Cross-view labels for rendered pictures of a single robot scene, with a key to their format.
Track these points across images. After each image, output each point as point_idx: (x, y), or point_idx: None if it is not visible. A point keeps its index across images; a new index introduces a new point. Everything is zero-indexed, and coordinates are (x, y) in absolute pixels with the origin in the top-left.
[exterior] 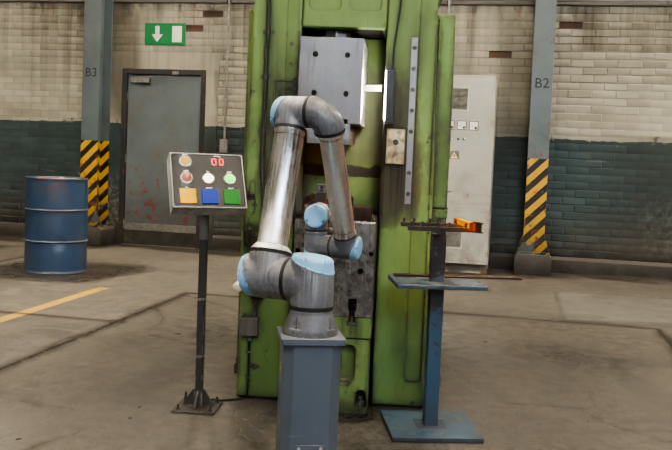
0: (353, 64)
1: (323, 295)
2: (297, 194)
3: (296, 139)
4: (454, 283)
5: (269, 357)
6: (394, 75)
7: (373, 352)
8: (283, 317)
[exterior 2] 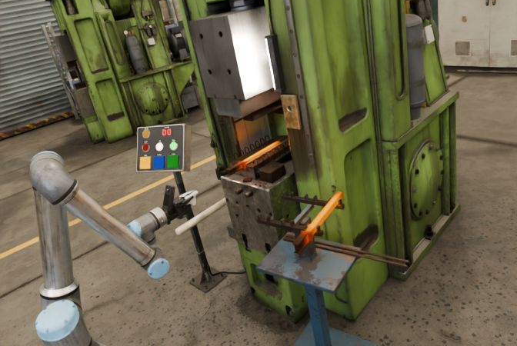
0: (226, 43)
1: None
2: (248, 141)
3: (41, 201)
4: (311, 272)
5: None
6: (272, 43)
7: None
8: None
